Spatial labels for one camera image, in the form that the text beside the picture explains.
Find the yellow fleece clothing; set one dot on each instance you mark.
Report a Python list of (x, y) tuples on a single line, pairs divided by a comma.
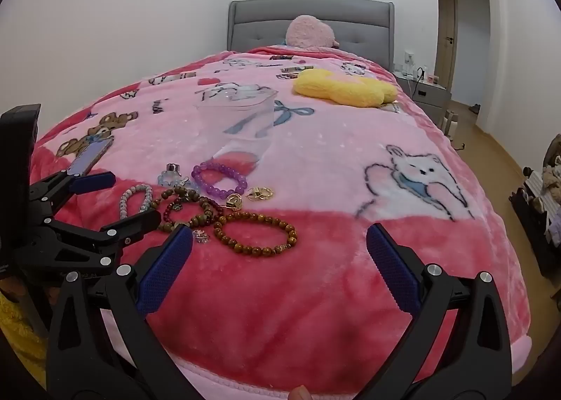
[(17, 338)]

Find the pair of shoes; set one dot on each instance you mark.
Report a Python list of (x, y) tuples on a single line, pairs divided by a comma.
[(474, 108)]

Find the white wall socket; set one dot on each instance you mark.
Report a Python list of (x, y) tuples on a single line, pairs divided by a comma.
[(410, 58)]

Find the pile of clothes on chair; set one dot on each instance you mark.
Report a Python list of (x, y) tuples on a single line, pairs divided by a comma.
[(532, 224)]

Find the pink plush pillow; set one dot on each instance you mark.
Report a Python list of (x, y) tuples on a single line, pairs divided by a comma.
[(309, 31)]

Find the grey upholstered headboard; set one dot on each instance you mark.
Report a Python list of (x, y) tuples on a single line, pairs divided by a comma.
[(263, 27)]

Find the clear plastic container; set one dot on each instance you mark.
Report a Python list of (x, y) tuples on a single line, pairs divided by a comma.
[(245, 119)]

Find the grey nightstand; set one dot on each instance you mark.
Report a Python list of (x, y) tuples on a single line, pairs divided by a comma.
[(431, 97)]

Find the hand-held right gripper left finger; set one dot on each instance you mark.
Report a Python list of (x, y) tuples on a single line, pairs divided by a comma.
[(168, 268)]

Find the gold hoop earrings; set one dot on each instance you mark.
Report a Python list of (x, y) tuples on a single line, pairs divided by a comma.
[(261, 194)]

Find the gold charm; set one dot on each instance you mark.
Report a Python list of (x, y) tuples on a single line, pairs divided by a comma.
[(235, 201)]

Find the yellow flower cushion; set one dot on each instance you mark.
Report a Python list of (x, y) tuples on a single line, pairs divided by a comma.
[(342, 88)]

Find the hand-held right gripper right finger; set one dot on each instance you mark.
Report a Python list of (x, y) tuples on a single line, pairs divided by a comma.
[(392, 268)]

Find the person's right hand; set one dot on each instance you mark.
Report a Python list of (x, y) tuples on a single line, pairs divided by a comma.
[(300, 394)]

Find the small silver crystal brooch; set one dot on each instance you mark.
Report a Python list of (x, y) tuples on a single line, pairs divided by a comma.
[(201, 236)]

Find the wooden door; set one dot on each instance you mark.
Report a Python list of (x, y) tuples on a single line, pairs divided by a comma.
[(447, 23)]

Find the pink printed blanket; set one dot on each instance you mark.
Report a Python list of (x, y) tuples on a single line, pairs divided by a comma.
[(315, 294)]

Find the small pink box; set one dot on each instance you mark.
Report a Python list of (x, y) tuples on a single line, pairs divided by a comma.
[(433, 79)]

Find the lavender smartphone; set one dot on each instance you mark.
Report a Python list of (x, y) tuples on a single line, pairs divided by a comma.
[(92, 153)]

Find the small white bin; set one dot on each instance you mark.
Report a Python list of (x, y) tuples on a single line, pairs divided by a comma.
[(450, 123)]

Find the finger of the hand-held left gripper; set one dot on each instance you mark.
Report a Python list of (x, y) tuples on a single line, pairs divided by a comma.
[(136, 221), (94, 182)]

